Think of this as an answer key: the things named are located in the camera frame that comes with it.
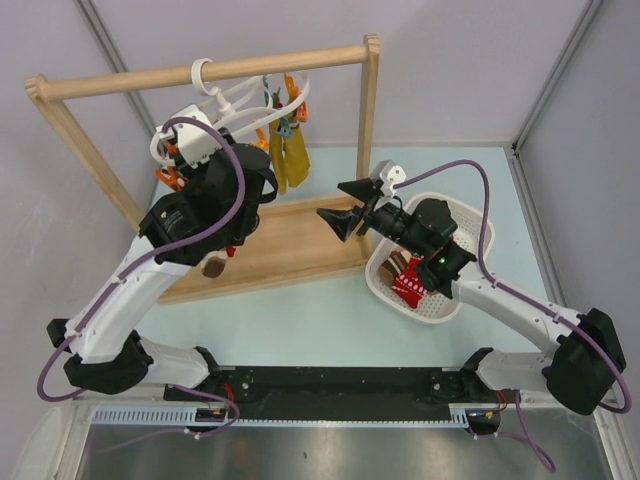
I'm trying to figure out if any brown striped hanging sock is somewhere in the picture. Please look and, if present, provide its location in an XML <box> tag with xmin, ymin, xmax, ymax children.
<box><xmin>200</xmin><ymin>251</ymin><xmax>228</xmax><ymax>279</ymax></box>

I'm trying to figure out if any white slotted cable duct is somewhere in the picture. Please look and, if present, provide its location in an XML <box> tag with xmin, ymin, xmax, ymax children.
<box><xmin>92</xmin><ymin>405</ymin><xmax>469</xmax><ymax>428</ymax></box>

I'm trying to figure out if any brown striped sock in basket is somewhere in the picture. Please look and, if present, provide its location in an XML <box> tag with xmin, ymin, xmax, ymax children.
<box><xmin>377</xmin><ymin>249</ymin><xmax>411</xmax><ymax>287</ymax></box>

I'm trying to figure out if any yellow-orange peg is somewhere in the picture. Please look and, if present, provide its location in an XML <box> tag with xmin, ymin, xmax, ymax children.
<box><xmin>251</xmin><ymin>128</ymin><xmax>270</xmax><ymax>151</ymax></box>

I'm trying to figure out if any wooden clothes rack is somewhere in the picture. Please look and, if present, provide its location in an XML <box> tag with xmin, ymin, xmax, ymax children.
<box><xmin>24</xmin><ymin>34</ymin><xmax>380</xmax><ymax>304</ymax></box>

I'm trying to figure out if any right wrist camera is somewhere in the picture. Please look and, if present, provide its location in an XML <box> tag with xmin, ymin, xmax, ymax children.
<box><xmin>370</xmin><ymin>160</ymin><xmax>407</xmax><ymax>198</ymax></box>

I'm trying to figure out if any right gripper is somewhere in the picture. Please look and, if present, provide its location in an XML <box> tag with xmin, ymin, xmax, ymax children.
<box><xmin>317</xmin><ymin>176</ymin><xmax>428</xmax><ymax>257</ymax></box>

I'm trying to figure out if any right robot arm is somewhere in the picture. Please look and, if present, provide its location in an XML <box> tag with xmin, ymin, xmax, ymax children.
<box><xmin>317</xmin><ymin>179</ymin><xmax>626</xmax><ymax>415</ymax></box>

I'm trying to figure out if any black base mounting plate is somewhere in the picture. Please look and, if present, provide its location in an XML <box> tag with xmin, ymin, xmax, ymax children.
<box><xmin>164</xmin><ymin>364</ymin><xmax>501</xmax><ymax>434</ymax></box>

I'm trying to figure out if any orange clothes peg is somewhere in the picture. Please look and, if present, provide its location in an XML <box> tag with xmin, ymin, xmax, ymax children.
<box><xmin>155</xmin><ymin>167</ymin><xmax>185</xmax><ymax>192</ymax></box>

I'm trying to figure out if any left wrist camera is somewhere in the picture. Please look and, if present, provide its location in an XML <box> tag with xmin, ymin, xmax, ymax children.
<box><xmin>149</xmin><ymin>122</ymin><xmax>219</xmax><ymax>168</ymax></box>

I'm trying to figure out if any white perforated plastic basket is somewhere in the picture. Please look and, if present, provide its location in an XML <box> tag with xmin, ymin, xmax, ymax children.
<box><xmin>364</xmin><ymin>192</ymin><xmax>496</xmax><ymax>326</ymax></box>

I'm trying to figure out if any teal peg far side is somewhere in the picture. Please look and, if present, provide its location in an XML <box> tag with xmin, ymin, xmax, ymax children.
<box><xmin>262</xmin><ymin>75</ymin><xmax>280</xmax><ymax>108</ymax></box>

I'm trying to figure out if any white plastic clip hanger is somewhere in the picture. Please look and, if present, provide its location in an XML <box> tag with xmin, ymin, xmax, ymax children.
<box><xmin>172</xmin><ymin>58</ymin><xmax>310</xmax><ymax>139</ymax></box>

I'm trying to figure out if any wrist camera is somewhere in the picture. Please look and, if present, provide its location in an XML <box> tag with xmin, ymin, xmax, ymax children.
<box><xmin>370</xmin><ymin>160</ymin><xmax>407</xmax><ymax>198</ymax></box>
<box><xmin>149</xmin><ymin>122</ymin><xmax>219</xmax><ymax>168</ymax></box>

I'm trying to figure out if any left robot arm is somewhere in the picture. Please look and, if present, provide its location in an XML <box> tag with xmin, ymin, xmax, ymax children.
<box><xmin>47</xmin><ymin>143</ymin><xmax>277</xmax><ymax>400</ymax></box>

